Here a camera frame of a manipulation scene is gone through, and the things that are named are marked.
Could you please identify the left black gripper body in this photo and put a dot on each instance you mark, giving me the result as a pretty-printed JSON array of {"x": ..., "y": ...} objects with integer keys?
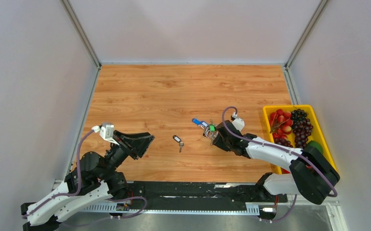
[{"x": 124, "y": 146}]

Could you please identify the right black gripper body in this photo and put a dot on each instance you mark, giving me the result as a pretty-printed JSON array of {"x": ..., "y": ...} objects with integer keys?
[{"x": 222, "y": 144}]

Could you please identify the keyring with key bunch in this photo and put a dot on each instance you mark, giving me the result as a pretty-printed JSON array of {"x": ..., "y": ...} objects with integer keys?
[{"x": 210, "y": 131}]

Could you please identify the key with blue tag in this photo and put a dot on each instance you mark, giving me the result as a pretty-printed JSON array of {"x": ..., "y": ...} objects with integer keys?
[{"x": 200, "y": 123}]

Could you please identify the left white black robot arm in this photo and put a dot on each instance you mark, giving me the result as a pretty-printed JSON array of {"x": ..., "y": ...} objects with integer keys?
[{"x": 94, "y": 179}]

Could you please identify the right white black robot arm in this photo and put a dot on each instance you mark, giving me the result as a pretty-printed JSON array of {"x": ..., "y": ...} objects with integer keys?
[{"x": 309, "y": 173}]

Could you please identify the key with black tag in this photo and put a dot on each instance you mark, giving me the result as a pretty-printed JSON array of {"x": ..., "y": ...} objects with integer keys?
[{"x": 179, "y": 141}]

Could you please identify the red cherries bunch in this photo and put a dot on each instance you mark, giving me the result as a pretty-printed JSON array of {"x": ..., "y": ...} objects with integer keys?
[{"x": 281, "y": 123}]

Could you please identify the dark red grapes bunch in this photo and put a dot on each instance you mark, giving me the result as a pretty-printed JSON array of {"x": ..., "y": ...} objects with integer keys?
[{"x": 283, "y": 142}]

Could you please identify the dark purple grapes bunch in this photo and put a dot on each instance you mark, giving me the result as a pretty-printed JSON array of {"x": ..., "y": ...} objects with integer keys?
[{"x": 302, "y": 128}]

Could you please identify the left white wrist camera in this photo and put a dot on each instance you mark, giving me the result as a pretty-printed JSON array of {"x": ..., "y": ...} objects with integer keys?
[{"x": 106, "y": 132}]

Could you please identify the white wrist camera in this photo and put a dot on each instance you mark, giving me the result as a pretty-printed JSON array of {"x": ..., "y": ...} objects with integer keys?
[
  {"x": 237, "y": 122},
  {"x": 106, "y": 132}
]

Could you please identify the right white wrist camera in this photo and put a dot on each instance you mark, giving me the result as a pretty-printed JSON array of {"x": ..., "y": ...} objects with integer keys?
[{"x": 237, "y": 122}]

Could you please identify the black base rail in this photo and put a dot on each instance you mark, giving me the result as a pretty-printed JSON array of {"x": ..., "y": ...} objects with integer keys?
[{"x": 196, "y": 196}]

